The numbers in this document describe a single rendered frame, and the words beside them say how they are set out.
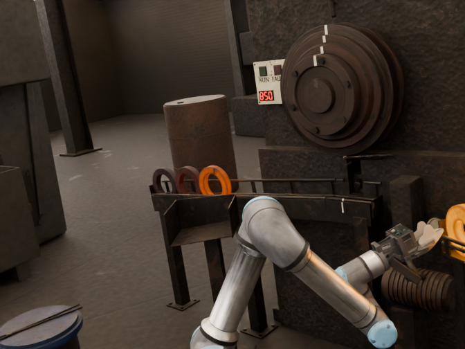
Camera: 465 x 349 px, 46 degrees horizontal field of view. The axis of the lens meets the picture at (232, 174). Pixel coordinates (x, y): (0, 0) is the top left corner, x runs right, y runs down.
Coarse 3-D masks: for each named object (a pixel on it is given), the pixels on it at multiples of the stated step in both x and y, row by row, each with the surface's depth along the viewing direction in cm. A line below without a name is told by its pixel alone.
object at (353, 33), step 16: (320, 32) 191; (336, 32) 187; (352, 32) 183; (368, 48) 181; (384, 48) 183; (288, 64) 205; (384, 64) 178; (384, 80) 180; (384, 96) 181; (288, 112) 211; (384, 112) 183; (384, 128) 184; (368, 144) 190
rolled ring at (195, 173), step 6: (180, 168) 268; (186, 168) 265; (192, 168) 265; (180, 174) 270; (192, 174) 263; (198, 174) 263; (180, 180) 272; (198, 180) 261; (180, 186) 273; (198, 186) 263; (180, 192) 273; (186, 192) 273; (198, 192) 264
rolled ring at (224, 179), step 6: (204, 168) 255; (210, 168) 252; (216, 168) 250; (204, 174) 256; (216, 174) 251; (222, 174) 248; (204, 180) 258; (222, 180) 249; (228, 180) 249; (204, 186) 259; (222, 186) 250; (228, 186) 249; (204, 192) 259; (210, 192) 260; (222, 192) 251; (228, 192) 250
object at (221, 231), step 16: (176, 208) 233; (192, 208) 234; (208, 208) 233; (224, 208) 232; (176, 224) 230; (192, 224) 236; (208, 224) 234; (224, 224) 229; (176, 240) 223; (192, 240) 218; (208, 240) 215; (208, 256) 224; (208, 272) 226; (224, 272) 229
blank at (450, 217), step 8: (456, 208) 161; (464, 208) 157; (448, 216) 166; (456, 216) 161; (464, 216) 157; (448, 224) 166; (456, 224) 163; (448, 232) 167; (456, 232) 164; (464, 232) 164; (464, 240) 162; (464, 248) 160; (464, 256) 161
